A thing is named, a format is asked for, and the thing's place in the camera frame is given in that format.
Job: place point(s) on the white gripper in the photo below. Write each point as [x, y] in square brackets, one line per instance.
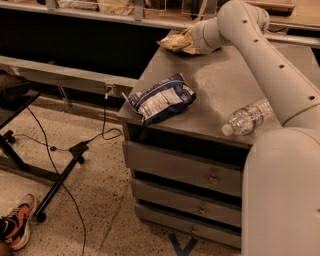
[199, 39]

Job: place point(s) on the brown chip bag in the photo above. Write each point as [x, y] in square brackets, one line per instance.
[179, 42]

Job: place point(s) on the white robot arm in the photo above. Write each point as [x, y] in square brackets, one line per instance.
[281, 177]

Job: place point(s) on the blue chip bag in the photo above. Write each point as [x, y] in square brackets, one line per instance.
[162, 100]

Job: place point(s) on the clear plastic water bottle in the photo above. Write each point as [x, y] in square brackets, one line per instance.
[246, 119]

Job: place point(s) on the top grey drawer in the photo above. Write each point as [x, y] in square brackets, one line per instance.
[184, 168]

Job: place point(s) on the grey drawer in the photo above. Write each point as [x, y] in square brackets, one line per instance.
[171, 198]
[184, 168]
[189, 226]

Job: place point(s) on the grey long counter shelf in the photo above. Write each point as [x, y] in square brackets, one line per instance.
[82, 80]

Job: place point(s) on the middle grey drawer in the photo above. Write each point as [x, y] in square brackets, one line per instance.
[171, 198]

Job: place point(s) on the bottom grey drawer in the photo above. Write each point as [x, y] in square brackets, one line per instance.
[189, 226]

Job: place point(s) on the black rolling stand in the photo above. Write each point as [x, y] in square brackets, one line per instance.
[16, 96]

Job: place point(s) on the orange black sneaker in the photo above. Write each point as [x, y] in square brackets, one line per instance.
[15, 228]

